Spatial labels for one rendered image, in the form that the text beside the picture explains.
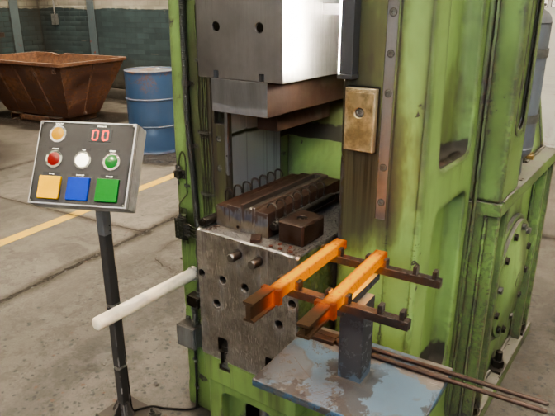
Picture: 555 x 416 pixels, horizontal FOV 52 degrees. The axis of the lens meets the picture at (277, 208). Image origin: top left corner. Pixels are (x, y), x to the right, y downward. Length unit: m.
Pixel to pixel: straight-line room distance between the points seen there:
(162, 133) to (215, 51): 4.70
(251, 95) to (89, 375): 1.64
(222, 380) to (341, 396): 0.69
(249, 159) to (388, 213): 0.58
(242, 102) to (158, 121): 4.71
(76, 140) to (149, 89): 4.30
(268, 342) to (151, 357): 1.15
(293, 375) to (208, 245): 0.53
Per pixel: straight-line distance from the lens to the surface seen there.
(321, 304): 1.16
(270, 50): 1.54
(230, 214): 1.74
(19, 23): 11.18
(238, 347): 1.85
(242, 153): 1.93
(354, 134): 1.57
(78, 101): 8.22
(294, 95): 1.67
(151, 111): 6.28
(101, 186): 1.88
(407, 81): 1.52
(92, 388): 2.70
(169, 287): 2.05
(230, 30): 1.62
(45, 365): 2.91
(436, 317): 2.11
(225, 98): 1.65
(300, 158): 2.12
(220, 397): 2.04
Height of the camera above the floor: 1.57
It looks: 20 degrees down
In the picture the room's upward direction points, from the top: straight up
